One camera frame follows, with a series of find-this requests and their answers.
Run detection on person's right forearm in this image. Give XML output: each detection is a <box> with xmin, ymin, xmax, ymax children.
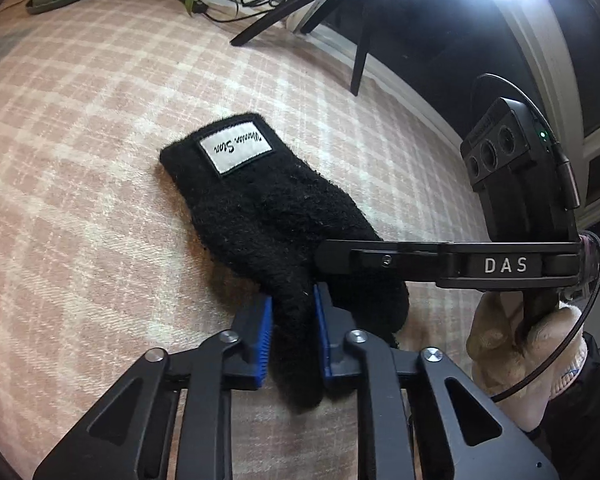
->
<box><xmin>522</xmin><ymin>332</ymin><xmax>600</xmax><ymax>480</ymax></box>

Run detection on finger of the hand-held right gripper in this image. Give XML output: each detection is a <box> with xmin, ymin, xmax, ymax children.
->
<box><xmin>314</xmin><ymin>240</ymin><xmax>442</xmax><ymax>282</ymax></box>

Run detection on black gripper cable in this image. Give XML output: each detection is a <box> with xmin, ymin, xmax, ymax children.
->
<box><xmin>472</xmin><ymin>74</ymin><xmax>600</xmax><ymax>403</ymax></box>

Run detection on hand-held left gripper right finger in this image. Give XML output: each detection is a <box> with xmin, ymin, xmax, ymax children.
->
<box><xmin>314</xmin><ymin>282</ymin><xmax>556</xmax><ymax>480</ymax></box>

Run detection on white window frame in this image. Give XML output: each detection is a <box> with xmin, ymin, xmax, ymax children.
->
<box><xmin>285</xmin><ymin>0</ymin><xmax>600</xmax><ymax>231</ymax></box>

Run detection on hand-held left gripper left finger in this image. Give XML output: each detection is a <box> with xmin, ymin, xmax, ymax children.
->
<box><xmin>32</xmin><ymin>295</ymin><xmax>273</xmax><ymax>480</ymax></box>

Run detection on black knitted glove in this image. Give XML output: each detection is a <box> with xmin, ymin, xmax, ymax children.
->
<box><xmin>160</xmin><ymin>112</ymin><xmax>411</xmax><ymax>413</ymax></box>

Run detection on person's right hand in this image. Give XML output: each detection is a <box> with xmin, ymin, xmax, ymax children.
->
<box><xmin>467</xmin><ymin>291</ymin><xmax>589</xmax><ymax>429</ymax></box>

